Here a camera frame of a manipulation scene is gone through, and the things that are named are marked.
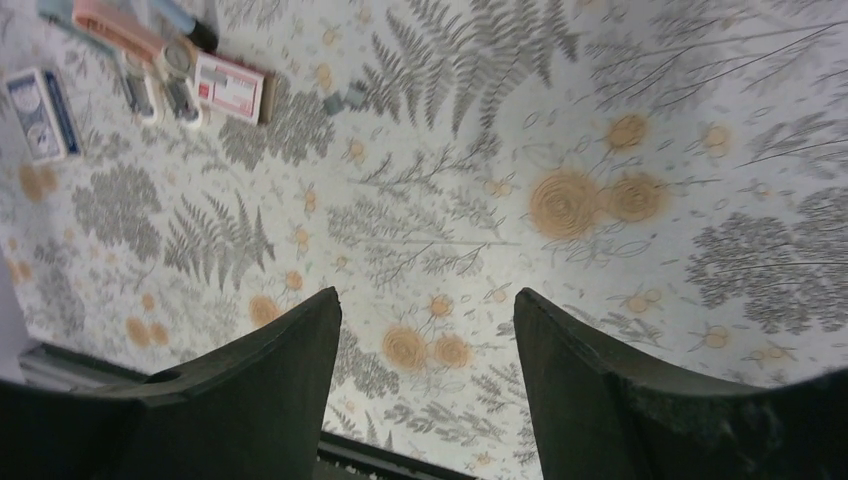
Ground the pink stapler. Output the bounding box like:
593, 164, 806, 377
72, 1, 207, 129

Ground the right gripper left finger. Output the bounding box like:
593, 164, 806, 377
1, 288, 342, 479

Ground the loose staple strip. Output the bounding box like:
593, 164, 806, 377
323, 85, 366, 116

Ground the blue playing card deck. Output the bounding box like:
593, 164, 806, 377
2, 67, 83, 164

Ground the floral tablecloth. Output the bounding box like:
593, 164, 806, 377
1, 1, 847, 479

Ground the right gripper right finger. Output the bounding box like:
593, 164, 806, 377
513, 288, 847, 479

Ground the blue stapler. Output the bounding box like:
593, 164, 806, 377
36, 0, 164, 125

